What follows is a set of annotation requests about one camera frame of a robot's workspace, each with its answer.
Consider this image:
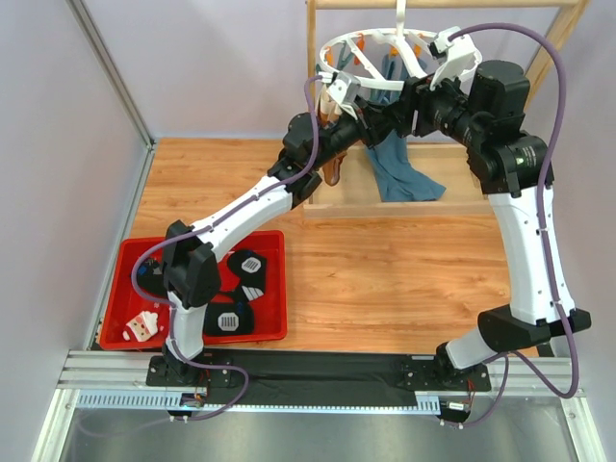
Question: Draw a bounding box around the red plastic bin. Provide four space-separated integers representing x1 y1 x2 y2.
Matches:
98 230 288 350

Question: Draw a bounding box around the aluminium rail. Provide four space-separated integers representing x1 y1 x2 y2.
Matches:
58 348 571 423

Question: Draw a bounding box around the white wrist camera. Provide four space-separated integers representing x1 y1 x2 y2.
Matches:
428 27 483 90
323 72 361 118

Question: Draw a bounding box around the brown cream hanging sock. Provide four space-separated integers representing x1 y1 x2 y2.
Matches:
317 86 350 187

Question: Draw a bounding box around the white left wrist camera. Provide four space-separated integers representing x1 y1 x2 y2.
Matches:
323 72 361 118

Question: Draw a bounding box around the red santa sock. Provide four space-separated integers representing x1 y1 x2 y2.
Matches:
120 297 169 347

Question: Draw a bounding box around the white round clip hanger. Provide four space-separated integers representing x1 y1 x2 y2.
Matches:
309 1 483 91

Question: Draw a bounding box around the wooden rack frame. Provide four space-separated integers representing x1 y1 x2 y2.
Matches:
303 1 590 218

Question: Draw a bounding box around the black base mat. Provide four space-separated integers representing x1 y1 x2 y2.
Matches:
146 349 491 407

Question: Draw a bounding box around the black sock lower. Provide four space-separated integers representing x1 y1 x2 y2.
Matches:
203 300 255 337

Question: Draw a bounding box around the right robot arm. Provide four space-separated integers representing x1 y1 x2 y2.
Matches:
386 61 592 374

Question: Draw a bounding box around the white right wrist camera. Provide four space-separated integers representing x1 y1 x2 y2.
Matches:
428 27 483 90

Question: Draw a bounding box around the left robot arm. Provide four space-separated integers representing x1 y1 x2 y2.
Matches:
158 98 396 386

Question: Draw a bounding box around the teal blue hanging sock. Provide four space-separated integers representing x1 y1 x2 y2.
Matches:
365 52 447 202

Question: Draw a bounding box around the black sock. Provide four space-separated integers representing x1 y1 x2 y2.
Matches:
136 248 268 303
203 300 255 337

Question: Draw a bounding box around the black sock upper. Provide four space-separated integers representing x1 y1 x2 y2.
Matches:
136 248 268 303

